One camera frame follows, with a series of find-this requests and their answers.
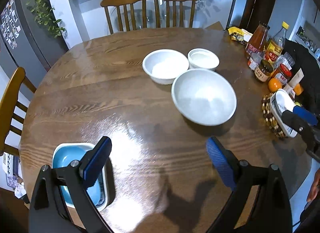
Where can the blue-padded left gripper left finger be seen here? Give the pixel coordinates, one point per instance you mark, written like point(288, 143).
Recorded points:
point(51, 213)

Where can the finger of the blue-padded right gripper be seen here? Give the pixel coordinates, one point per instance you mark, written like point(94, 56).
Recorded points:
point(308, 133)
point(306, 115)

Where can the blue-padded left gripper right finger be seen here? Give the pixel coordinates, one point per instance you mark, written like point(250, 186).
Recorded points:
point(269, 210)

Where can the blue oval plate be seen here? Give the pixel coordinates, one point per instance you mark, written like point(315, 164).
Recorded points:
point(65, 153)

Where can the large white bowl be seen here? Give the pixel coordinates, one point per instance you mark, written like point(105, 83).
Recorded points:
point(204, 97)

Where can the small white ramekin bowl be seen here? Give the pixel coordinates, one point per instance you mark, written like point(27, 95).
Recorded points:
point(200, 58)

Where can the medium white bowl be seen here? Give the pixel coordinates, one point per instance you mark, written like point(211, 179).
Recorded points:
point(165, 65)

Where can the person's right hand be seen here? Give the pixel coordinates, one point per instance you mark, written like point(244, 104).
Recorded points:
point(314, 189)

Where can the orange tangerine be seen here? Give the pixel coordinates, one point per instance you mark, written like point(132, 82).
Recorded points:
point(274, 84)
point(298, 89)

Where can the blue rimmed white dish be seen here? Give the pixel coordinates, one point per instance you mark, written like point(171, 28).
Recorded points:
point(281, 101)

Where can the wooden bead trivet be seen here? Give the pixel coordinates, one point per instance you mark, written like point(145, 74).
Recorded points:
point(269, 118)

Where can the red lid chili jar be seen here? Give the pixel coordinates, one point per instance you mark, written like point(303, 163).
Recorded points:
point(282, 74)

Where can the dark lid brown jar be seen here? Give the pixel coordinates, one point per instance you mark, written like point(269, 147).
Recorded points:
point(263, 71)

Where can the yellow cap oil bottle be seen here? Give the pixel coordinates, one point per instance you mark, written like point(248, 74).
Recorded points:
point(276, 45)

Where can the small white lid jar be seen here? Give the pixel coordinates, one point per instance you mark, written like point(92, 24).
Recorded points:
point(254, 61)

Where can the red sauce glass bottle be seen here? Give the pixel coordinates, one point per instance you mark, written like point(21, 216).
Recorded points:
point(257, 41)

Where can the left side wooden chair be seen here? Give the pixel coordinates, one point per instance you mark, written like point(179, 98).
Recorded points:
point(9, 102)

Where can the wooden chair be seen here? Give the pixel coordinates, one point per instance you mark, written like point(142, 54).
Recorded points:
point(176, 7)
point(9, 102)
point(126, 17)

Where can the yellow snack packet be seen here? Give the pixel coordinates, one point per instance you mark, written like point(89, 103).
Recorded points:
point(237, 35)

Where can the dark wooden door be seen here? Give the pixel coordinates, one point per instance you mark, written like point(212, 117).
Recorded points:
point(255, 12)

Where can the grey refrigerator with magnets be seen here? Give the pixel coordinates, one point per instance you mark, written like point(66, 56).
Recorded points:
point(26, 44)

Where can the right far wooden chair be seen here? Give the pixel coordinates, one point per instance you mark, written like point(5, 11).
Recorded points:
point(176, 7)

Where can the hanging green vine plant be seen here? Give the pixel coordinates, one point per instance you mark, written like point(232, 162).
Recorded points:
point(43, 14)

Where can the left far wooden chair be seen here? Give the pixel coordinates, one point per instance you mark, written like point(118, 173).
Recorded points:
point(126, 17)

